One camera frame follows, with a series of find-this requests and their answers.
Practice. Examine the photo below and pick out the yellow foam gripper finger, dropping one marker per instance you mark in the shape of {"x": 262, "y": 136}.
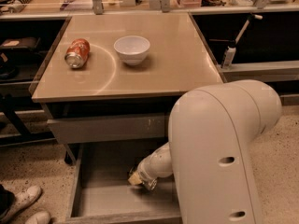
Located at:
{"x": 134, "y": 179}

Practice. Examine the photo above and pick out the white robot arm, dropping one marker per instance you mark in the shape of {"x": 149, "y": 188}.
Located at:
{"x": 209, "y": 132}

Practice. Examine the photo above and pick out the open middle drawer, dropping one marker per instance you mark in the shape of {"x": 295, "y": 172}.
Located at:
{"x": 101, "y": 193}

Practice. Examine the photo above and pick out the grey top drawer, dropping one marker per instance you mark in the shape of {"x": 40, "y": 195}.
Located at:
{"x": 109, "y": 128}

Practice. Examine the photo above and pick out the grey drawer cabinet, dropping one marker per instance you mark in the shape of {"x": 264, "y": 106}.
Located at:
{"x": 116, "y": 77}

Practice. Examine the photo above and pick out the orange soda can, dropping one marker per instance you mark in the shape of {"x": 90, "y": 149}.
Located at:
{"x": 77, "y": 53}

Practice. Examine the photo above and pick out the white shoe lower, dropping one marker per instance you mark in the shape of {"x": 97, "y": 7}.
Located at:
{"x": 42, "y": 217}

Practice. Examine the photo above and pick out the white ceramic bowl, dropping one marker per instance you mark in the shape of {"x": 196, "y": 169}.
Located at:
{"x": 132, "y": 49}

